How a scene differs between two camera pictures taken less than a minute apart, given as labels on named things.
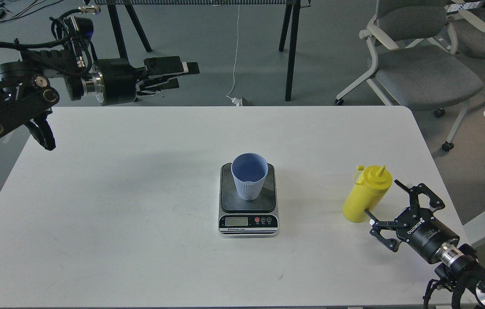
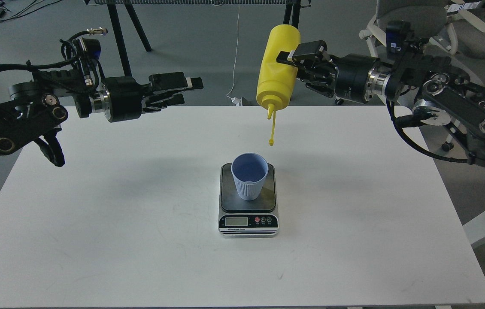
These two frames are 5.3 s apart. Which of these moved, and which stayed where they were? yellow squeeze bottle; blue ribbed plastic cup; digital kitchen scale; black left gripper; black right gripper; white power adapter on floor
Moved: yellow squeeze bottle; black right gripper; black left gripper
Stayed: digital kitchen scale; white power adapter on floor; blue ribbed plastic cup
